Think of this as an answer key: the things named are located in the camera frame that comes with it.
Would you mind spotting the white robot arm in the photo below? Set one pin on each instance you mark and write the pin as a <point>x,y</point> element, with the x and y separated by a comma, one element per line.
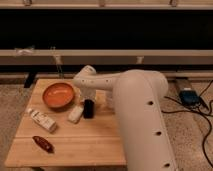
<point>136,101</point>

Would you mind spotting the black eraser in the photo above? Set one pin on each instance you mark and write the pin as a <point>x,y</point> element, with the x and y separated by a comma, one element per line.
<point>88,111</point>

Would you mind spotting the blue device on floor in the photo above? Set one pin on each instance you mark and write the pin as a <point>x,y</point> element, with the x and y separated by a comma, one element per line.
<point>189,97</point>

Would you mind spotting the orange bowl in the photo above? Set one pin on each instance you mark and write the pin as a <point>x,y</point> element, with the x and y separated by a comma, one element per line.
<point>58,95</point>

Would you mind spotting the white sponge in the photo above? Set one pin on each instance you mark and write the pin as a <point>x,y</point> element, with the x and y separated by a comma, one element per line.
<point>75,114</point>

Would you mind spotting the wooden table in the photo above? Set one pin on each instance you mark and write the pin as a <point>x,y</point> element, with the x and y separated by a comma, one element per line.
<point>91,142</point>

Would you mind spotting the white bottle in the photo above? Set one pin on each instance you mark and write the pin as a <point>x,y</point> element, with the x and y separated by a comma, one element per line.
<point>42,120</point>

